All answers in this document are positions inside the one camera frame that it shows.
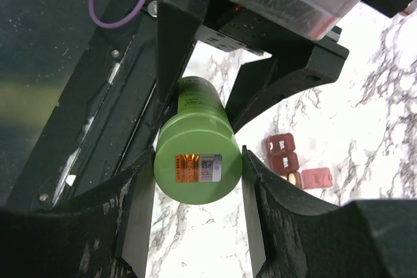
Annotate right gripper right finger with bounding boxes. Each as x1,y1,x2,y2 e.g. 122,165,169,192
242,149,416,277

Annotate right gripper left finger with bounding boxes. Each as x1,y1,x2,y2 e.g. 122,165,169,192
1,146,155,277

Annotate green pill bottle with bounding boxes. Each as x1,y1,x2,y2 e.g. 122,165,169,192
154,76,242,205

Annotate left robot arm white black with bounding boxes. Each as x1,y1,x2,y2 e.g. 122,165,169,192
155,0,414,130

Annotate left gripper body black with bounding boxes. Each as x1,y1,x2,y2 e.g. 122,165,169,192
195,0,339,53

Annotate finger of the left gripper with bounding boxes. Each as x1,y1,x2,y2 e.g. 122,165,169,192
225,44,349,132
156,0,209,105

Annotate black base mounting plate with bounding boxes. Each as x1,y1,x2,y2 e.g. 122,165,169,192
1,0,139,211

